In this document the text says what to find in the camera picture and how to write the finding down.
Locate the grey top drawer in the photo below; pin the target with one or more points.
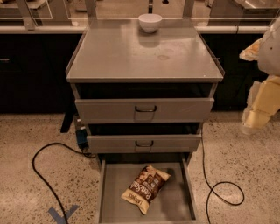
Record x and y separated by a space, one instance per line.
159 110

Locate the white ceramic bowl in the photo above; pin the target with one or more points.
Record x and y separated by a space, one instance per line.
150 22

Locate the grey middle drawer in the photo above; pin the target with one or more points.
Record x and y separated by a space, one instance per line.
144 143

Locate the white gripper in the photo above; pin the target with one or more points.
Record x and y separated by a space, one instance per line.
270 56

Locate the brown chip bag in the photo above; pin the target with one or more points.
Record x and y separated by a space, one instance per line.
145 188

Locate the dark counter cabinet right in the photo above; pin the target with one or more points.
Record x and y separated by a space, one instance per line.
226 45

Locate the blue power adapter box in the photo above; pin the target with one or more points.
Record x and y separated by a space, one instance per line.
81 137

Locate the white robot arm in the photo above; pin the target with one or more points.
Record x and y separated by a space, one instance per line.
269 51

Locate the dark counter cabinet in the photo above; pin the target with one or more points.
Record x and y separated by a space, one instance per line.
226 45
33 72

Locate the grey drawer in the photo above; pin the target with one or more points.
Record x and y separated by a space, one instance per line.
173 205
144 143
159 110

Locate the grey bottom drawer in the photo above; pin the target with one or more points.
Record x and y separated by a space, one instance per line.
173 205

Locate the dark counter cabinet left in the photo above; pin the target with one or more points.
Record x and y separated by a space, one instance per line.
33 72

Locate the grey metal drawer cabinet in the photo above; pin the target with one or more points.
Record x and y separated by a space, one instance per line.
117 60

